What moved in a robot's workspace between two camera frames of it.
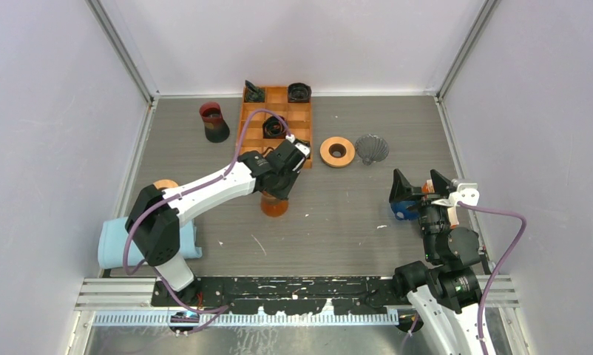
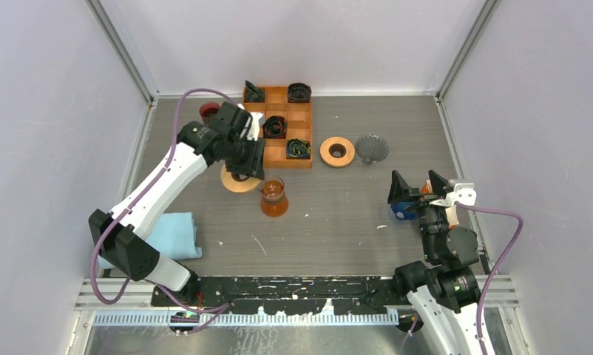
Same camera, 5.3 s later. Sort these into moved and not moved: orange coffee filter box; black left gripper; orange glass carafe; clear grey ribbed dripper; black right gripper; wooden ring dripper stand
Moved: black left gripper; wooden ring dripper stand
Not moved: orange coffee filter box; clear grey ribbed dripper; black right gripper; orange glass carafe
